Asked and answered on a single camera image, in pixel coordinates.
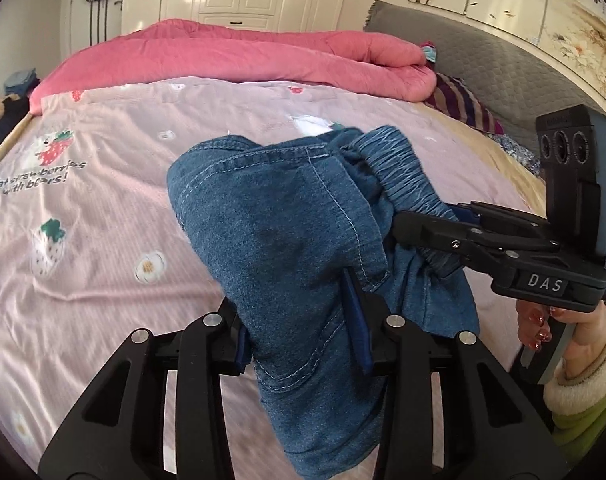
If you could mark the purple striped pillow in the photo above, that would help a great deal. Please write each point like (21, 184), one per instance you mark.
(463, 102)

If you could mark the grey quilted headboard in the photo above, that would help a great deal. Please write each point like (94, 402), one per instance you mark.
(483, 65)

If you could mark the beige bed sheet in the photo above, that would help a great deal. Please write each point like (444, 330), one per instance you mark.
(503, 175)

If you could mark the blue denim pants lace hem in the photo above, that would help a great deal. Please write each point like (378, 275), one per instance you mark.
(263, 220)

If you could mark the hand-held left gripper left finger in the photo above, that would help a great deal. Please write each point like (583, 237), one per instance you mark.
(240, 355)

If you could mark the pile of dark clothes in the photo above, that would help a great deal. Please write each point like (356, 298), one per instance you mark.
(8, 110)

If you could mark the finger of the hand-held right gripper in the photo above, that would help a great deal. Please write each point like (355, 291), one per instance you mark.
(443, 235)
(503, 220)

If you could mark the dark floral pillow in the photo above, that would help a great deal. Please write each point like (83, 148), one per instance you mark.
(518, 152)

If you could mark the teal pink cloth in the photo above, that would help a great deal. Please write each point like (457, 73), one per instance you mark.
(429, 53)

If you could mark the floral wall painting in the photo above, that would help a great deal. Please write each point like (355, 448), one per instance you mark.
(533, 0)

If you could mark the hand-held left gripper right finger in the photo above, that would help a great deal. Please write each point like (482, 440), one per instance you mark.
(359, 325)

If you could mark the person's right forearm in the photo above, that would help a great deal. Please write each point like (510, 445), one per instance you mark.
(583, 400)

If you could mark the pink quilt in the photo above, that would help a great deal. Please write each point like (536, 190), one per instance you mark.
(233, 50)

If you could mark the person's right hand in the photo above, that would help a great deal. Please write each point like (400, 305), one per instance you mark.
(533, 325)

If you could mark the strawberry print pink bed sheet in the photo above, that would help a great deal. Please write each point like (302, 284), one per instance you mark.
(108, 185)

